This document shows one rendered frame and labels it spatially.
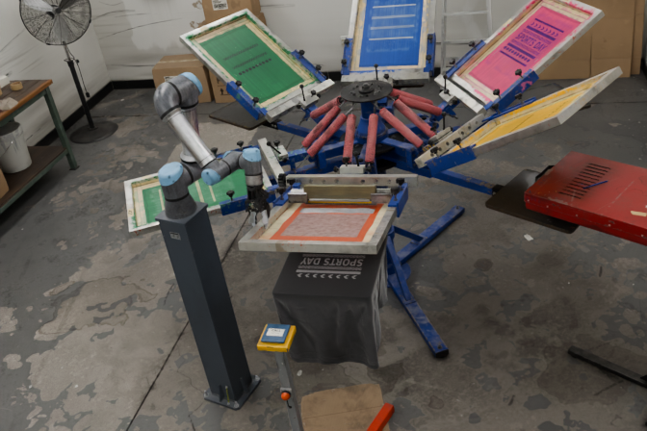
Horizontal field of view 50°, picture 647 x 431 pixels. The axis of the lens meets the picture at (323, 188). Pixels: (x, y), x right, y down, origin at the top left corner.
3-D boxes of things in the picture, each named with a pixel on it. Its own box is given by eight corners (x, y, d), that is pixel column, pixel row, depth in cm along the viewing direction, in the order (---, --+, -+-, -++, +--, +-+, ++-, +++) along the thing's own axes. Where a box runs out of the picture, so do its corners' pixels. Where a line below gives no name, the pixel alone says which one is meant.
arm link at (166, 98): (146, 87, 291) (218, 181, 291) (166, 77, 298) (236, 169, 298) (138, 100, 300) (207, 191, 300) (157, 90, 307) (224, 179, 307)
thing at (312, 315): (380, 370, 319) (370, 298, 297) (286, 364, 331) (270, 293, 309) (381, 366, 322) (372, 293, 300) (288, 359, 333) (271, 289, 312)
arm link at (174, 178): (158, 195, 327) (150, 170, 320) (179, 182, 335) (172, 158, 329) (174, 202, 320) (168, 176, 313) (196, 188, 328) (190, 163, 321)
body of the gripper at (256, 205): (245, 214, 303) (242, 187, 300) (251, 208, 311) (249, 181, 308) (262, 214, 301) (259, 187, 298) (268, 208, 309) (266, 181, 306)
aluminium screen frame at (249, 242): (376, 254, 276) (376, 245, 275) (238, 250, 291) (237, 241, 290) (406, 195, 349) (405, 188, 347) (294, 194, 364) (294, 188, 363)
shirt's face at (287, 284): (369, 297, 298) (369, 296, 298) (272, 293, 310) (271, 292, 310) (386, 233, 337) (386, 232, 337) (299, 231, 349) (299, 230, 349)
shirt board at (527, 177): (608, 205, 345) (610, 190, 341) (570, 246, 322) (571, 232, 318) (395, 143, 430) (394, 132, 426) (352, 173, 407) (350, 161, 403)
